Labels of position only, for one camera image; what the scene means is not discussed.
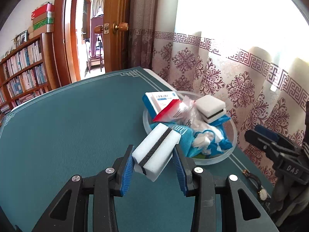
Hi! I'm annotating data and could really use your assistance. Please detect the wooden door frame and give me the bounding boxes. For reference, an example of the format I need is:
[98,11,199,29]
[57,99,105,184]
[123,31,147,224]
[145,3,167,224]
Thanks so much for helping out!
[53,0,81,86]

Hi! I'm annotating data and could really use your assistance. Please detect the wooden bookshelf with books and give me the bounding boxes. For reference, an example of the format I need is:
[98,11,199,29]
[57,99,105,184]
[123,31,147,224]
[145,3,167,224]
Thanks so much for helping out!
[1,33,60,125]

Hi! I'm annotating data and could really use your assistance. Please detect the purple trousers on hanger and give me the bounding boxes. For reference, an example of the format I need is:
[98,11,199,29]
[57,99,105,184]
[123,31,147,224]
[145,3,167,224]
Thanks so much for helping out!
[90,15,104,57]

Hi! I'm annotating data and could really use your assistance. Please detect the blue white medicine box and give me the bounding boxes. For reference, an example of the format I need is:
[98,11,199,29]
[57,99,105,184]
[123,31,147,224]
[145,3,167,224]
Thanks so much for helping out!
[142,91,179,119]

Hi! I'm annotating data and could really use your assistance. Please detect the blue noodle snack packet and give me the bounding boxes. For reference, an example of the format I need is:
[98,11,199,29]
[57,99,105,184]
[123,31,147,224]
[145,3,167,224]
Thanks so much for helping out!
[188,115,233,157]

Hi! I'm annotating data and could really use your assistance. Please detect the brown wooden door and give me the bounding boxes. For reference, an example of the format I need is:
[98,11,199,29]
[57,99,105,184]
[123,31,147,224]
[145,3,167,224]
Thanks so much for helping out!
[103,0,130,72]

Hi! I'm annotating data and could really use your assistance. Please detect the clear plastic bowl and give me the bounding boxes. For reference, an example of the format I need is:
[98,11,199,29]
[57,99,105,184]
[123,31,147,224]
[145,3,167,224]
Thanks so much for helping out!
[142,90,238,166]

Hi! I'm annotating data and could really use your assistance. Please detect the patterned white maroon curtain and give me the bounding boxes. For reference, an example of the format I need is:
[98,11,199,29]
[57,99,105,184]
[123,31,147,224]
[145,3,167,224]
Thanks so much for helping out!
[129,0,308,183]

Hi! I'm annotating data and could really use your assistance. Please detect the red white tissue packet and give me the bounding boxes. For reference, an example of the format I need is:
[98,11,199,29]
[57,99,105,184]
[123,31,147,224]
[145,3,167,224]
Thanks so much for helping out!
[153,99,182,122]

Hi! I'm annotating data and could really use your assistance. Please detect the stacked boxes on bookshelf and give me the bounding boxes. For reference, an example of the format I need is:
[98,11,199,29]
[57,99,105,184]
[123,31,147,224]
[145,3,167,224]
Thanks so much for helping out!
[27,2,54,39]

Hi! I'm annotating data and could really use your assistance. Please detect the brass wooden door knob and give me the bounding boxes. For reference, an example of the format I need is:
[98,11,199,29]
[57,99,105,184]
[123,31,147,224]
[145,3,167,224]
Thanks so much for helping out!
[113,22,129,34]

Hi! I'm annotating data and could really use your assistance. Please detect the white sponge block black stripe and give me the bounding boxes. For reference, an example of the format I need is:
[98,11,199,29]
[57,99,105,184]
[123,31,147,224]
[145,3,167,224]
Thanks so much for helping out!
[195,95,226,124]

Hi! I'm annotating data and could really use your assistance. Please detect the teal knit cloth pouch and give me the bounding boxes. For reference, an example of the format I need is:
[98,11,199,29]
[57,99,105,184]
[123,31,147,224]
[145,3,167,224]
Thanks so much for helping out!
[162,123,194,157]

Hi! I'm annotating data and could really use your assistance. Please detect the teal table mat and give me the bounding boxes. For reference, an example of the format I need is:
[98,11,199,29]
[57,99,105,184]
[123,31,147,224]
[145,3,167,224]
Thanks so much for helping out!
[1,68,194,231]

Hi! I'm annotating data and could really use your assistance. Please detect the wooden stool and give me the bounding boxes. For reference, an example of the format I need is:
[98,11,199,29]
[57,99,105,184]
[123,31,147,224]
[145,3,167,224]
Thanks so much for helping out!
[87,56,104,72]

